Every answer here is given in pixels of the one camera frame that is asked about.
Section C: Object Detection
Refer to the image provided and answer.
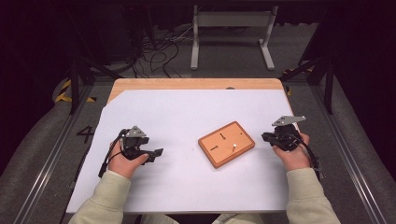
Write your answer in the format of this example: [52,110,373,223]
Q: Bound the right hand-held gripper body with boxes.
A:
[271,115,307,153]

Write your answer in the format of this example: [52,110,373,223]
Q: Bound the wooden table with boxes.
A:
[106,77,294,113]

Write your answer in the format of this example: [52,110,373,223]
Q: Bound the yellow black hazard tape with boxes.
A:
[54,78,97,104]

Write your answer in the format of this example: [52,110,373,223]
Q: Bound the metal floor rail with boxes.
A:
[309,84,389,224]
[11,84,94,224]

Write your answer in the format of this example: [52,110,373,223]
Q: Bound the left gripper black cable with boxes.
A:
[97,130,128,179]

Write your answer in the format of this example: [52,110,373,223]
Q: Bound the black metal stand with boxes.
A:
[64,54,124,116]
[279,55,337,116]

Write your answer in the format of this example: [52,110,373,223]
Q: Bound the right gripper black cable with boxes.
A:
[288,133,327,181]

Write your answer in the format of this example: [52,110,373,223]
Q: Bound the person's left hand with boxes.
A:
[107,140,150,180]

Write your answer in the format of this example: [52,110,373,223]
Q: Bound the person's legs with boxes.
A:
[136,212,269,224]

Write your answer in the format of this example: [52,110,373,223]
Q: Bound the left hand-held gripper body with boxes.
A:
[119,125,150,161]

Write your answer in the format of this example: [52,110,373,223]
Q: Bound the tangle of black floor cables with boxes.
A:
[132,26,200,79]

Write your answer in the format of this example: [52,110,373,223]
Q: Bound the white metal stand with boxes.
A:
[190,5,279,71]

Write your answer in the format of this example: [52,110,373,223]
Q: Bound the white table sheet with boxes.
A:
[65,89,301,215]

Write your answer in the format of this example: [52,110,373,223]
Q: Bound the person's right hand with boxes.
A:
[272,133,312,173]

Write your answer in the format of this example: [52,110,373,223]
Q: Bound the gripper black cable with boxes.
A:
[288,133,327,181]
[97,130,128,179]

